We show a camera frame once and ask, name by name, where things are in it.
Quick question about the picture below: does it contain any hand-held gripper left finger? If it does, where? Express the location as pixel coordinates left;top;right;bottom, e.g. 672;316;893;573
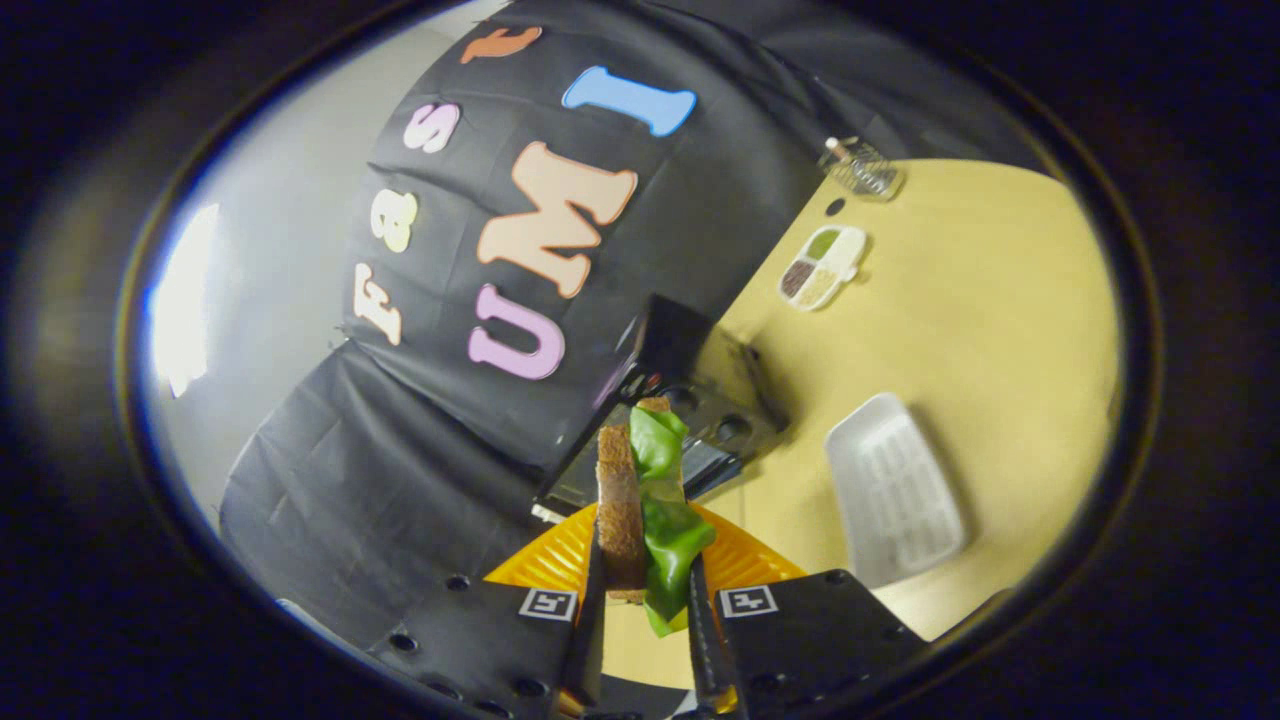
368;503;609;717

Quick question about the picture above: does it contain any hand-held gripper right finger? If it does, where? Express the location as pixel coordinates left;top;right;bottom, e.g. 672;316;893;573
684;503;929;717

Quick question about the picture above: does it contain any lettuce sandwich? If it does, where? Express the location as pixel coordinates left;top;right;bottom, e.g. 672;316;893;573
596;396;718;639

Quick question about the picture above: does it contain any black toaster oven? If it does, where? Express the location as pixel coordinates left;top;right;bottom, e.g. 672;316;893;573
530;294;793;523

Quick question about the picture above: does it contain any white plastic tray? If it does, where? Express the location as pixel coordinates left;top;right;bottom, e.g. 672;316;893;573
824;392;969;590

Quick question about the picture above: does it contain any white divided grain dish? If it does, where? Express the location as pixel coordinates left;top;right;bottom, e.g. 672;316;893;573
777;224;870;314

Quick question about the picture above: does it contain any wire mesh utensil holder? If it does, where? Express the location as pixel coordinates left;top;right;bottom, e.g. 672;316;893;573
817;136;903;202

